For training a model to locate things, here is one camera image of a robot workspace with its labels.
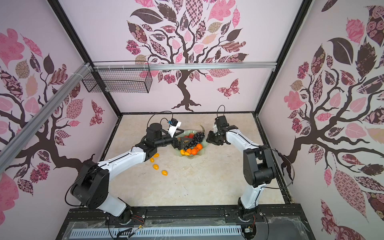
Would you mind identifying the dark fake grape bunch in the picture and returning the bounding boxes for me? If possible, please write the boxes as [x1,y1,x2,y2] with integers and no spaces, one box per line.
[193,126,205,147]

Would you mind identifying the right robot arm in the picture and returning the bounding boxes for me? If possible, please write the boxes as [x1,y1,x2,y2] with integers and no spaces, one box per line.
[207,125,277,221]

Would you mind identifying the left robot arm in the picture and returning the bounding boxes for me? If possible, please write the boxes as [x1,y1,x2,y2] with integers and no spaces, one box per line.
[69,119,184,224]

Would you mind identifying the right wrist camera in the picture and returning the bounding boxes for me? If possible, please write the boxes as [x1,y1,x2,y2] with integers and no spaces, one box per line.
[213,116,229,133]

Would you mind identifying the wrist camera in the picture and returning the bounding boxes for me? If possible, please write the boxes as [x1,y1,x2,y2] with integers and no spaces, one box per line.
[168,118,181,138]
[213,116,229,133]

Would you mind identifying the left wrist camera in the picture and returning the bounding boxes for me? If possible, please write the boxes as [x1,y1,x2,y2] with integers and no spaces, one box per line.
[168,118,181,138]

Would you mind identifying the aluminium rail back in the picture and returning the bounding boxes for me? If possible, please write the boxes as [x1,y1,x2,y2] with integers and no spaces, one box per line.
[93,62,277,71]

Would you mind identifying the aluminium rail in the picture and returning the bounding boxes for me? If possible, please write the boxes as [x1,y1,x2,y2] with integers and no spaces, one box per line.
[93,62,277,71]
[1,63,92,173]

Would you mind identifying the white vented cable duct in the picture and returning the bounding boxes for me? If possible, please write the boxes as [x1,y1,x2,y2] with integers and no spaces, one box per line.
[67,226,243,240]

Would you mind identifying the black wire basket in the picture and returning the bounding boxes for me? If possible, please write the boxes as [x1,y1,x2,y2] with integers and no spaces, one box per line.
[82,60,153,94]

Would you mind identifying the black base frame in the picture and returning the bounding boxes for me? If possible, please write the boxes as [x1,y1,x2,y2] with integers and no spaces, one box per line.
[57,204,315,240]

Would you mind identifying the aluminium rail left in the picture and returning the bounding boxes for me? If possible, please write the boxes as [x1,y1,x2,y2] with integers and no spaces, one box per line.
[1,63,92,173]

